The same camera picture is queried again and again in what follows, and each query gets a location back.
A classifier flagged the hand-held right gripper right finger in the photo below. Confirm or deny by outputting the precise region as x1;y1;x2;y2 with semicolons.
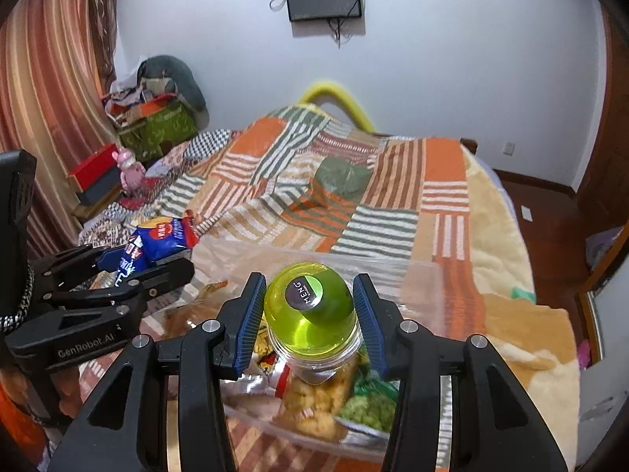
351;274;571;472

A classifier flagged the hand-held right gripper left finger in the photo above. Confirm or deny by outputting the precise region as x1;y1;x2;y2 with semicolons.
46;272;269;472

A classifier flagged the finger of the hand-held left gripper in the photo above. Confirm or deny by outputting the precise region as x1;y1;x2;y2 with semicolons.
44;258;195;308
32;246;145;291

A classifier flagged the blue snack bag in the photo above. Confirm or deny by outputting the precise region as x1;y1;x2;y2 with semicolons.
115;210;200;287

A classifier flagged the clear plastic storage box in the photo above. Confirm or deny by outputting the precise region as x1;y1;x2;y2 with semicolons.
197;241;453;455

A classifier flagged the green-lid clear jar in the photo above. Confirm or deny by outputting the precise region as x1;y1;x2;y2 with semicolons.
264;263;364;385

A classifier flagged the green pea snack packet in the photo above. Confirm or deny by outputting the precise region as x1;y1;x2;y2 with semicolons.
339;349;401;426

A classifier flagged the yellow puffed snack packet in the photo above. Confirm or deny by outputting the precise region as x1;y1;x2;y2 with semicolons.
282;354;359;436

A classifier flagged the orange snack packet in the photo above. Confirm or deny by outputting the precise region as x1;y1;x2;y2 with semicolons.
162;280;232;340

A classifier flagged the red box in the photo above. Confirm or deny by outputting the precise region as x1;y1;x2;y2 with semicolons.
67;145;123;192

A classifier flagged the pink plush toy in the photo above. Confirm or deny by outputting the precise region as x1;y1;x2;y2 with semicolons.
114;146;145;190

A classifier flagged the orange patchwork blanket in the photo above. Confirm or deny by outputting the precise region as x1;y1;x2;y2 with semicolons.
79;103;581;472

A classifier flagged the green patterned bag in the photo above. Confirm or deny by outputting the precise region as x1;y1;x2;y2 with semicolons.
118;101;200;163

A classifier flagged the pile of clothes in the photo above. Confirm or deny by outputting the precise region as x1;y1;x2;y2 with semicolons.
104;76;148;119

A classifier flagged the striped orange curtain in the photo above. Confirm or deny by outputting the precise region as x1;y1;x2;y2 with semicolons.
0;0;119;261

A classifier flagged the grey pillow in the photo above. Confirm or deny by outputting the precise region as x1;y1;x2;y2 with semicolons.
138;55;207;111

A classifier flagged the yellow foam tube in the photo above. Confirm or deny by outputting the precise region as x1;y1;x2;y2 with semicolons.
297;80;374;131

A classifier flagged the white cabinet with stickers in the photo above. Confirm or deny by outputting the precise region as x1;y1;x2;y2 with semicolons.
575;256;629;468

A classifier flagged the black monitor cable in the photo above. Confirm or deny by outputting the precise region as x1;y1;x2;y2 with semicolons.
328;17;351;50

